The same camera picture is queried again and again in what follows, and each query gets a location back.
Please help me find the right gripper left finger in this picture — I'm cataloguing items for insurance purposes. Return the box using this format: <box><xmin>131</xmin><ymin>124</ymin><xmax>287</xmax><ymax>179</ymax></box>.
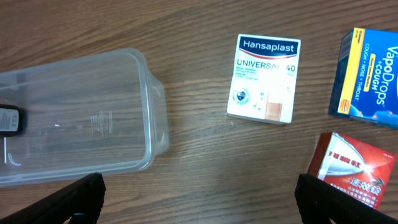
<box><xmin>1</xmin><ymin>172</ymin><xmax>106</xmax><ymax>224</ymax></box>

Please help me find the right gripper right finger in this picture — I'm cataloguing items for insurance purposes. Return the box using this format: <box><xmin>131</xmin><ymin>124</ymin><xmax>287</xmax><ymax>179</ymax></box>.
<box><xmin>294</xmin><ymin>174</ymin><xmax>397</xmax><ymax>224</ymax></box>

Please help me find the dark bottle white cap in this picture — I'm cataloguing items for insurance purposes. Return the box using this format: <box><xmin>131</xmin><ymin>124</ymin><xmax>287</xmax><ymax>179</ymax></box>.
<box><xmin>1</xmin><ymin>104</ymin><xmax>26</xmax><ymax>137</ymax></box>

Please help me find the blue VapoDrops box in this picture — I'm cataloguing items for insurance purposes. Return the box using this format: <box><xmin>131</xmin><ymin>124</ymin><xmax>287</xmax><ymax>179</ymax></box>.
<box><xmin>328</xmin><ymin>27</ymin><xmax>397</xmax><ymax>129</ymax></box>

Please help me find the white Hansaplast plaster box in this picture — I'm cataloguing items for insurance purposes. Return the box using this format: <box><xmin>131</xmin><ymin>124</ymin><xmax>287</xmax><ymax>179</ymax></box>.
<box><xmin>227</xmin><ymin>34</ymin><xmax>301</xmax><ymax>124</ymax></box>

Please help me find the clear plastic container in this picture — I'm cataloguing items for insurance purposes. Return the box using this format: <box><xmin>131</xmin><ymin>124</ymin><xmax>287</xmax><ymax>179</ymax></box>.
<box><xmin>1</xmin><ymin>48</ymin><xmax>170</xmax><ymax>187</ymax></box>

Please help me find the red medicine box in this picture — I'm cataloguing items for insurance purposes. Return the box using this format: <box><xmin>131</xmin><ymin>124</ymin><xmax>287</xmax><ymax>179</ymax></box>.
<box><xmin>307</xmin><ymin>132</ymin><xmax>397</xmax><ymax>210</ymax></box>

